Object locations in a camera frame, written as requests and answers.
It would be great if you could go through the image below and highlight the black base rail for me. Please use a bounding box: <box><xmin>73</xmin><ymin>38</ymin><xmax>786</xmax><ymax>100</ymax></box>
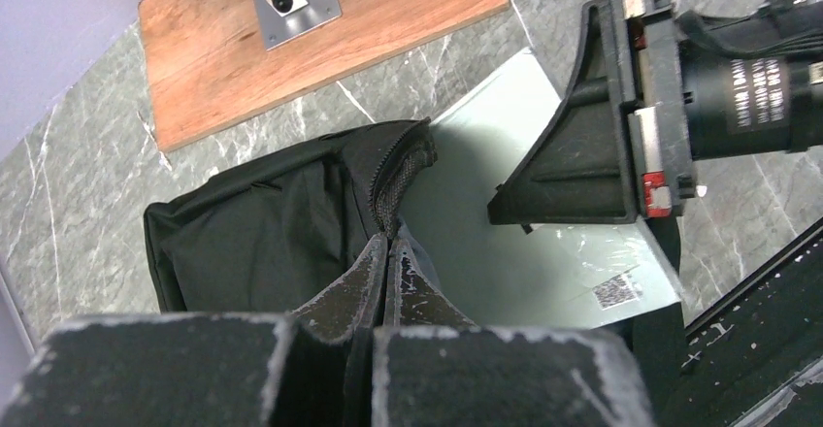
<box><xmin>624</xmin><ymin>221</ymin><xmax>822</xmax><ymax>426</ymax></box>

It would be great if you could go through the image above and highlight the wooden base board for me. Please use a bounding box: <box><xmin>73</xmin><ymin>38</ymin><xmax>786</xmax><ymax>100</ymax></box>
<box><xmin>138</xmin><ymin>0</ymin><xmax>509</xmax><ymax>152</ymax></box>

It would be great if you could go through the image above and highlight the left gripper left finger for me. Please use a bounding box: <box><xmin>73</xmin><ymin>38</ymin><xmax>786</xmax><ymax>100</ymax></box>
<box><xmin>1</xmin><ymin>235</ymin><xmax>388</xmax><ymax>426</ymax></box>

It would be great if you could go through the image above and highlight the grey box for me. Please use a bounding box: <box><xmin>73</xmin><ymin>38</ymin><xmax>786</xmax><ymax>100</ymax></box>
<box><xmin>400</xmin><ymin>49</ymin><xmax>682</xmax><ymax>329</ymax></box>

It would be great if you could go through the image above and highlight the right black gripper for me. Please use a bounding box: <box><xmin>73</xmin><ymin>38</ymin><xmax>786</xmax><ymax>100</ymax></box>
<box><xmin>487</xmin><ymin>0</ymin><xmax>697</xmax><ymax>225</ymax></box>

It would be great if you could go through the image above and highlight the black student backpack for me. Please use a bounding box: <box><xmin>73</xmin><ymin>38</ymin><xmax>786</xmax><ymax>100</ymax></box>
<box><xmin>144</xmin><ymin>119</ymin><xmax>437</xmax><ymax>312</ymax></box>

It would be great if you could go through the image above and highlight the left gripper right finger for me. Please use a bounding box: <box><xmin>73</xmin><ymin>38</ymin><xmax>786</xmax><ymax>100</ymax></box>
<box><xmin>371</xmin><ymin>240</ymin><xmax>655</xmax><ymax>426</ymax></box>

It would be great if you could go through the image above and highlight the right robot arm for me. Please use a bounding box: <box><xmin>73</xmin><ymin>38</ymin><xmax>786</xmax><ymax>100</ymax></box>
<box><xmin>487</xmin><ymin>0</ymin><xmax>822</xmax><ymax>225</ymax></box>

